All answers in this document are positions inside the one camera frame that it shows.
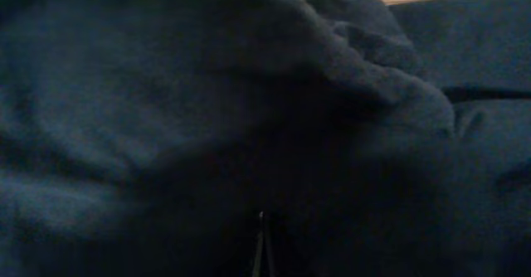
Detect dark teal shorts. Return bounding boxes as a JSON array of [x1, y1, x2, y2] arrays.
[[1, 0, 530, 276]]

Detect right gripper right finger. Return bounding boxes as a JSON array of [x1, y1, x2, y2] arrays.
[[264, 218, 277, 277]]

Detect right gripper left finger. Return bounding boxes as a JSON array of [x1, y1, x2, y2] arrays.
[[251, 211, 264, 277]]

